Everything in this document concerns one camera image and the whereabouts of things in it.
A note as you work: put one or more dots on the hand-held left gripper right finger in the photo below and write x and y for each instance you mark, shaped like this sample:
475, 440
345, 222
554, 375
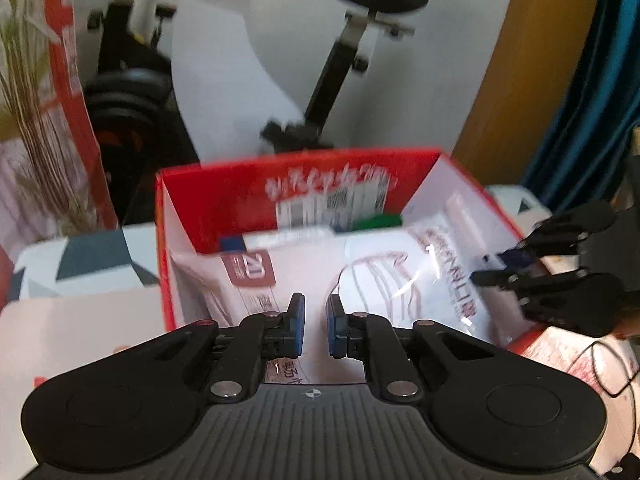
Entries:
335, 327

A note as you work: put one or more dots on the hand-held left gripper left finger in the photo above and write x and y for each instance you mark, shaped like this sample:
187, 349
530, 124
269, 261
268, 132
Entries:
297, 325

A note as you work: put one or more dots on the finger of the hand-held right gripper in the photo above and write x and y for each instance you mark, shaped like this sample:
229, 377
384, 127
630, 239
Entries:
575, 230
580, 300

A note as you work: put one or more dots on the white packet with red label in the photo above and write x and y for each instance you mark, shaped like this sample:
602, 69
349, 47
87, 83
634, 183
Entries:
225, 300

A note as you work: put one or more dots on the white packet with red drawing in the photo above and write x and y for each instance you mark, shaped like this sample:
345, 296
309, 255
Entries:
425, 270

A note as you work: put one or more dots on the red cardboard box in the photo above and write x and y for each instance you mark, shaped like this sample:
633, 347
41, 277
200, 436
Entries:
225, 195

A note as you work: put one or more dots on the green item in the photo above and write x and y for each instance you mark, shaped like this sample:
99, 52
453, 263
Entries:
377, 222

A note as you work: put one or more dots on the blue curtain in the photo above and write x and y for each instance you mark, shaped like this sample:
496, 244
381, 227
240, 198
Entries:
595, 110

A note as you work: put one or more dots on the grey geometric tablecloth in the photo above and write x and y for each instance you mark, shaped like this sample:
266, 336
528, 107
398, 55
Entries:
90, 260

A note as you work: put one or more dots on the white foam sheet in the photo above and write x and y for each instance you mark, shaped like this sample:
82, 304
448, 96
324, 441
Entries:
220, 75

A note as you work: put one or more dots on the black exercise bike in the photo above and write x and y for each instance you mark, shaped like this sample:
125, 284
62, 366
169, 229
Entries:
130, 110

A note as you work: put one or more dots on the pink printed backdrop cloth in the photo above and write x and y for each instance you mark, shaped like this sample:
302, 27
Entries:
35, 110

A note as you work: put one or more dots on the yellow wooden door frame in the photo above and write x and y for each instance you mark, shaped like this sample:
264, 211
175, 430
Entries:
525, 60

